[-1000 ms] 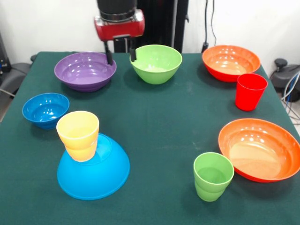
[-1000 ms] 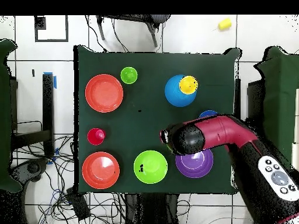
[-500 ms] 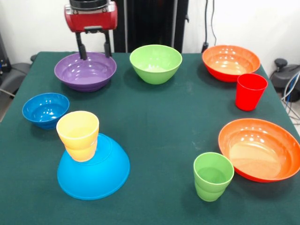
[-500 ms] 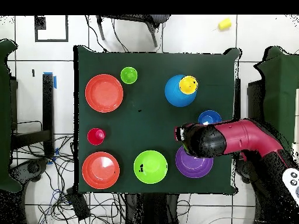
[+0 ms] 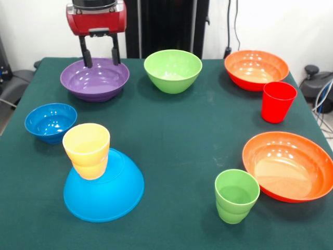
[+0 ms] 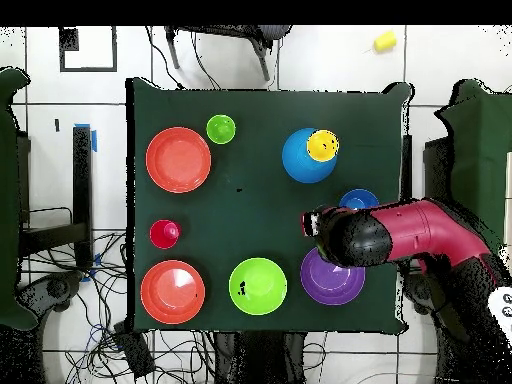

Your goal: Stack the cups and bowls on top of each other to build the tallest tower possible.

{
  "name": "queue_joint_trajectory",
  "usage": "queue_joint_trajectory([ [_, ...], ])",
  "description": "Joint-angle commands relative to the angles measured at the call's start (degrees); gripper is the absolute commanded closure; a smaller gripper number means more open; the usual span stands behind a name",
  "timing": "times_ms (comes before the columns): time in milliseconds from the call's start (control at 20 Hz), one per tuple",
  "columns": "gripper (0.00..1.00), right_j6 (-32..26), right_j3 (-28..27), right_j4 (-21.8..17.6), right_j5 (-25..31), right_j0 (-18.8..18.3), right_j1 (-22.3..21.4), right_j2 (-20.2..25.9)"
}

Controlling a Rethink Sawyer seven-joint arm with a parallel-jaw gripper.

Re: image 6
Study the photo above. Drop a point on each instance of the dark green tablecloth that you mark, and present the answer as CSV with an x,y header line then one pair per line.
x,y
240,224

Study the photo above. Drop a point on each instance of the black power strip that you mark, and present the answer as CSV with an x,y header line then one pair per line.
x,y
134,352

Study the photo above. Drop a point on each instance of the yellow smooth plastic cup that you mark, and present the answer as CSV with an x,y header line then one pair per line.
x,y
385,41

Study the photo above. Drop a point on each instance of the black chair base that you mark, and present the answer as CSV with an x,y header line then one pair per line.
x,y
56,288
416,290

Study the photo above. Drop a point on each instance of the black metal stand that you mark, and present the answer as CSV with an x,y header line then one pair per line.
x,y
82,180
438,172

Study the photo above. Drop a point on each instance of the light blue plastic bowl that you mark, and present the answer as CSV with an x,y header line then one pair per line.
x,y
300,164

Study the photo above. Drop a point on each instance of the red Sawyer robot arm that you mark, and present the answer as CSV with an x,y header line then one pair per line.
x,y
420,232

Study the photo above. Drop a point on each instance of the green stepped plastic cup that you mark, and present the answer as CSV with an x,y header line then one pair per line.
x,y
220,129

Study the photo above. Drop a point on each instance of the red plastic cup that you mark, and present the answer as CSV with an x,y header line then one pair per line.
x,y
164,234

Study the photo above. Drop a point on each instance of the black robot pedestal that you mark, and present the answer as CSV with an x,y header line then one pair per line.
x,y
260,360

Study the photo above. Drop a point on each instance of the orange plastic bowl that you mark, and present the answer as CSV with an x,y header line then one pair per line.
x,y
178,160
172,292

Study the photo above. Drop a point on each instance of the yellow stepped plastic cup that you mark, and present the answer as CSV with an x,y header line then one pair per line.
x,y
322,146

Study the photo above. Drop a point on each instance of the purple plastic bowl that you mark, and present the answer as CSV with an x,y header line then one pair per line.
x,y
328,284

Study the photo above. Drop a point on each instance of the blue tape strip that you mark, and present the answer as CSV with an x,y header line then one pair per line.
x,y
94,142

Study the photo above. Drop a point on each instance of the grey metal-legged chair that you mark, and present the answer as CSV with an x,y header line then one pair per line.
x,y
272,32

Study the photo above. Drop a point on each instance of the light green plastic bowl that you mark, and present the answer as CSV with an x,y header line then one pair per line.
x,y
264,286

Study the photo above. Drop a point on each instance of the black square frame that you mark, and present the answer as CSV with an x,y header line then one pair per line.
x,y
68,40

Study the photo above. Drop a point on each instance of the white panel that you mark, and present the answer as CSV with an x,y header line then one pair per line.
x,y
509,180

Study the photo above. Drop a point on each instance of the dark blue plastic bowl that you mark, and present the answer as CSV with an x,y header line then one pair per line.
x,y
358,199

